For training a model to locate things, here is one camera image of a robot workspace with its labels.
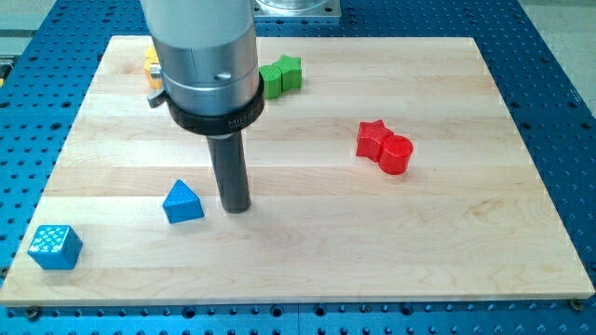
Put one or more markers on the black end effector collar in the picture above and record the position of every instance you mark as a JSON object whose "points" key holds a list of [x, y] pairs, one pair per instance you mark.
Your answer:
{"points": [[218, 125]]}

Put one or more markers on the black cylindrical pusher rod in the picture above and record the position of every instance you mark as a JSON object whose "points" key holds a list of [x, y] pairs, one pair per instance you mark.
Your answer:
{"points": [[229, 166]]}

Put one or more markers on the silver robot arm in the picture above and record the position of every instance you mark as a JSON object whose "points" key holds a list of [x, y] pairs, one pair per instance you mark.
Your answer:
{"points": [[208, 66]]}

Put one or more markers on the light wooden board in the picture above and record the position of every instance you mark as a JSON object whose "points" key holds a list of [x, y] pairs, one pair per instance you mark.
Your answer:
{"points": [[469, 219]]}

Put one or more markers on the green half-round block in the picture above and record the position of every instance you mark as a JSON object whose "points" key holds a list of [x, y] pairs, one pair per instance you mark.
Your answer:
{"points": [[272, 76]]}

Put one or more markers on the blue triangle block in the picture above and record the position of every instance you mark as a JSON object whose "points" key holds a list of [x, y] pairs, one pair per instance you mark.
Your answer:
{"points": [[182, 204]]}

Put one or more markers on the green star block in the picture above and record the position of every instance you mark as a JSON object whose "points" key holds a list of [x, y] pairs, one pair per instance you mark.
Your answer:
{"points": [[291, 71]]}

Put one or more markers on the yellow block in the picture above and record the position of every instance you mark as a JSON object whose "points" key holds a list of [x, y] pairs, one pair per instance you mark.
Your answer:
{"points": [[151, 67]]}

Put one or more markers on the red star block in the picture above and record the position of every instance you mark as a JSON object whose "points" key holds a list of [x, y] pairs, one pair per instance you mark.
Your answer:
{"points": [[370, 139]]}

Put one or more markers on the red cylinder block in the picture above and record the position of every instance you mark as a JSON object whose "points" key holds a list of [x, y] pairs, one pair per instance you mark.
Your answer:
{"points": [[395, 155]]}

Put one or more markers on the blue cube block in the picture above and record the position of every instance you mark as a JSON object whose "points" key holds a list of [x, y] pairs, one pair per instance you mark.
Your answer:
{"points": [[55, 247]]}

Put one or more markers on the blue perforated metal base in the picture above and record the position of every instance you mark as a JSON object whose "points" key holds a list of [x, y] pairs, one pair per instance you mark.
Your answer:
{"points": [[46, 87]]}

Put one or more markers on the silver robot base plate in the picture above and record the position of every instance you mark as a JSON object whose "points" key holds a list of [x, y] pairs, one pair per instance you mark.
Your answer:
{"points": [[298, 8]]}

